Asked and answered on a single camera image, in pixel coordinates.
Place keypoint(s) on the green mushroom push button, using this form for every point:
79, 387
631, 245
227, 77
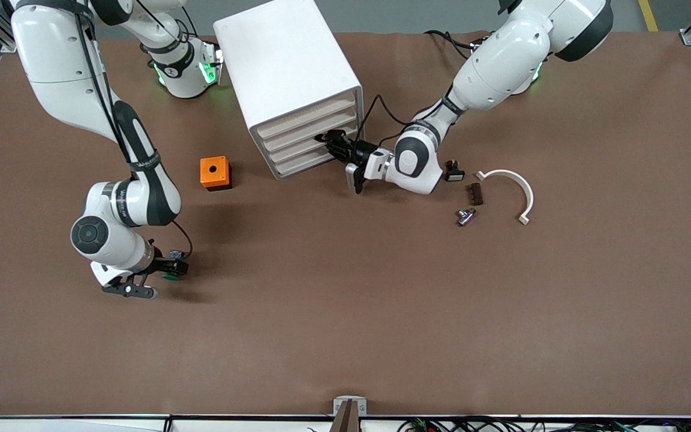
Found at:
174, 267

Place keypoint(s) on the white plastic drawer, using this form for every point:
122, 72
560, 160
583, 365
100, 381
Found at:
297, 135
300, 165
297, 150
297, 120

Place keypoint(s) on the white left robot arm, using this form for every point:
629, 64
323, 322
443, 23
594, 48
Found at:
501, 66

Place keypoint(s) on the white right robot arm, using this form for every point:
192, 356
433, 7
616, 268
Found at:
51, 60

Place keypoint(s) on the white drawer cabinet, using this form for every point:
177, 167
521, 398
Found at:
279, 54

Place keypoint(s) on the brown cylindrical capacitor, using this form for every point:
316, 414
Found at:
475, 193

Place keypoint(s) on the chrome tee pipe fitting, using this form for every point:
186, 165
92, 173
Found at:
465, 216

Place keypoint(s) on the black square switch white cap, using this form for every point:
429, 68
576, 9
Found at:
453, 172

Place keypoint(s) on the orange button enclosure box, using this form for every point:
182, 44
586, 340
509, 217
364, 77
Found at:
215, 172

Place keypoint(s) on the white table edge rail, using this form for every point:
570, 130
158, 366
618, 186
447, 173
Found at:
81, 425

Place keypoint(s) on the silver table edge bracket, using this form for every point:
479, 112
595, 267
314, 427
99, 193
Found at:
349, 405

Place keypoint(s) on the brown vertical post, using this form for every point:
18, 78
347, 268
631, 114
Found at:
345, 421

